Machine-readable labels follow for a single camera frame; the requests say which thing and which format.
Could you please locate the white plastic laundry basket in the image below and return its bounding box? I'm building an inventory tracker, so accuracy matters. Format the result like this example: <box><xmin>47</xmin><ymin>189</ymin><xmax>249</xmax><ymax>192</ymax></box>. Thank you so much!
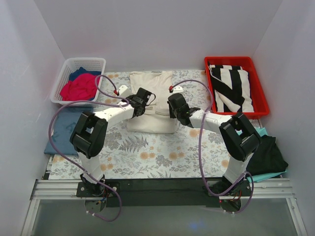
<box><xmin>50</xmin><ymin>57</ymin><xmax>106</xmax><ymax>106</ymax></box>

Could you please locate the black white striped shirt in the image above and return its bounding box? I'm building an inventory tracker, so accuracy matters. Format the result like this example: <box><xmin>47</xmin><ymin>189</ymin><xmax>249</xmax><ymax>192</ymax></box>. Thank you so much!
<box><xmin>208</xmin><ymin>64</ymin><xmax>254</xmax><ymax>113</ymax></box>

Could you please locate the aluminium frame rail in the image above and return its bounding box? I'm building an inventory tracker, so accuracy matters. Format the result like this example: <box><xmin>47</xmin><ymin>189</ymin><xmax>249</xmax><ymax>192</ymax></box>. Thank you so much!
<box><xmin>29</xmin><ymin>178</ymin><xmax>307</xmax><ymax>236</ymax></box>

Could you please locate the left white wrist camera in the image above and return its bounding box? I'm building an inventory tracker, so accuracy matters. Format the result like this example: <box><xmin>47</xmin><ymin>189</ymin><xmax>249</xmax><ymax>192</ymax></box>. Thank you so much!
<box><xmin>114</xmin><ymin>85</ymin><xmax>132</xmax><ymax>98</ymax></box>

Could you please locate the teal folded t-shirt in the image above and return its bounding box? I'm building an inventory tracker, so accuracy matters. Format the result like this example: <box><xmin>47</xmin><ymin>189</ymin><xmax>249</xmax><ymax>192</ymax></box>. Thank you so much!
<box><xmin>246</xmin><ymin>126</ymin><xmax>284</xmax><ymax>184</ymax></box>

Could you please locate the floral table mat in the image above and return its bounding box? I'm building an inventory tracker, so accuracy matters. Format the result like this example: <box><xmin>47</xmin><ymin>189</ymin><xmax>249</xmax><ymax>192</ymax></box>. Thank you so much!
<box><xmin>49</xmin><ymin>70</ymin><xmax>230</xmax><ymax>180</ymax></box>

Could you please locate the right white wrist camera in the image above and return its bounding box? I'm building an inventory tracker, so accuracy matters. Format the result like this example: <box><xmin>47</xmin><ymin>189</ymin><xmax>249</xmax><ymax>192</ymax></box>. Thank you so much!
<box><xmin>169</xmin><ymin>86</ymin><xmax>184</xmax><ymax>93</ymax></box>

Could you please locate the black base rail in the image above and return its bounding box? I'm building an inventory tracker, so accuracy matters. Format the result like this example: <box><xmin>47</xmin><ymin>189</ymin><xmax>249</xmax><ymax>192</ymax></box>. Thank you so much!
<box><xmin>76</xmin><ymin>178</ymin><xmax>251</xmax><ymax>207</ymax></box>

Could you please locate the blue folded t-shirt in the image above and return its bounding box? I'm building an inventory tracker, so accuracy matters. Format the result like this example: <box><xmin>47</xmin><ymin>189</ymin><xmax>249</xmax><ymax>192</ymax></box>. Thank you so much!
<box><xmin>52</xmin><ymin>107</ymin><xmax>93</xmax><ymax>156</ymax></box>

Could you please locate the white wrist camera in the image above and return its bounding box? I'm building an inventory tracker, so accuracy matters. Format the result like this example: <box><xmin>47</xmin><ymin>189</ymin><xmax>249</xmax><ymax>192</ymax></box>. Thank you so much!
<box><xmin>114</xmin><ymin>85</ymin><xmax>132</xmax><ymax>98</ymax></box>
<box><xmin>169</xmin><ymin>86</ymin><xmax>184</xmax><ymax>93</ymax></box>

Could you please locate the red plastic bin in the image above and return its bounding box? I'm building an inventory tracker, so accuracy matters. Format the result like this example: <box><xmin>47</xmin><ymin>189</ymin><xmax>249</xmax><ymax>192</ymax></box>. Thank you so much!
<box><xmin>204</xmin><ymin>56</ymin><xmax>270</xmax><ymax>119</ymax></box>

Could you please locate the purple cable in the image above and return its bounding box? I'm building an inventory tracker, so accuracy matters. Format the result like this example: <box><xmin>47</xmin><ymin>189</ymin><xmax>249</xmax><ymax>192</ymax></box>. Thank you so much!
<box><xmin>48</xmin><ymin>75</ymin><xmax>130</xmax><ymax>222</ymax></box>
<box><xmin>168</xmin><ymin>80</ymin><xmax>255</xmax><ymax>215</ymax></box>

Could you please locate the cream white t-shirt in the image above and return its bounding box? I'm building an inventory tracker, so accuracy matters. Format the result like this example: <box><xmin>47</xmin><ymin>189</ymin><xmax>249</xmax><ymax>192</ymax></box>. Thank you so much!
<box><xmin>126</xmin><ymin>71</ymin><xmax>176</xmax><ymax>134</ymax></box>

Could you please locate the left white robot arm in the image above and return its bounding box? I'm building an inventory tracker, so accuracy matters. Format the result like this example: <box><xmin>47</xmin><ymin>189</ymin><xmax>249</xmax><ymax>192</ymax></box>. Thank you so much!
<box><xmin>70</xmin><ymin>86</ymin><xmax>156</xmax><ymax>196</ymax></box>

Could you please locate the navy blue t-shirt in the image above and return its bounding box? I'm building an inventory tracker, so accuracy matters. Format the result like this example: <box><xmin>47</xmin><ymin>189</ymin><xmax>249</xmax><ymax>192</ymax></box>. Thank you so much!
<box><xmin>68</xmin><ymin>67</ymin><xmax>101</xmax><ymax>81</ymax></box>

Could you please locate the red crumpled t-shirt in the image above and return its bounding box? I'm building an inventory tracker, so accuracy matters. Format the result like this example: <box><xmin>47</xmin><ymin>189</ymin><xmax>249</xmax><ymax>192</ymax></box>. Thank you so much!
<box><xmin>60</xmin><ymin>73</ymin><xmax>97</xmax><ymax>101</ymax></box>

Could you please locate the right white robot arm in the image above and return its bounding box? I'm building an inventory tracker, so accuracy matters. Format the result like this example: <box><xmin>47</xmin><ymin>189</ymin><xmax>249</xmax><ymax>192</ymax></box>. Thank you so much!
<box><xmin>167</xmin><ymin>93</ymin><xmax>262</xmax><ymax>197</ymax></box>

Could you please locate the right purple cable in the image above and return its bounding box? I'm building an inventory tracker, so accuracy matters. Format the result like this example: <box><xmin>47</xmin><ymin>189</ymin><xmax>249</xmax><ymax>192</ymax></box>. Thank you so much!
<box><xmin>168</xmin><ymin>80</ymin><xmax>255</xmax><ymax>215</ymax></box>

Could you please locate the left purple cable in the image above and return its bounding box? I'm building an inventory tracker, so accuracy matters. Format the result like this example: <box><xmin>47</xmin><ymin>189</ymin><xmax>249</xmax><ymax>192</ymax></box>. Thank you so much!
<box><xmin>48</xmin><ymin>75</ymin><xmax>130</xmax><ymax>222</ymax></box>

